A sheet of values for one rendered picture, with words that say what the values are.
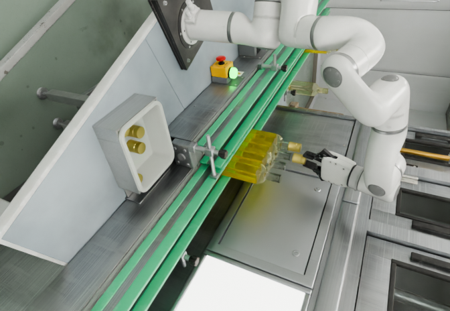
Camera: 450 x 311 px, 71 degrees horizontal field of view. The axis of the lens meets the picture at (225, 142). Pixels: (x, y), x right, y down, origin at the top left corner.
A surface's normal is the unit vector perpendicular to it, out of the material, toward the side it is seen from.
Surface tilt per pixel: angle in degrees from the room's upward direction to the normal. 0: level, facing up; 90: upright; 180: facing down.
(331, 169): 107
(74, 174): 0
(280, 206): 90
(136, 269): 90
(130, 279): 90
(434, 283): 90
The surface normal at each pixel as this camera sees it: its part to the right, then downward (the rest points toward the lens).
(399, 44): -0.43, 0.58
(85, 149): 0.90, 0.19
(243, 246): -0.11, -0.79
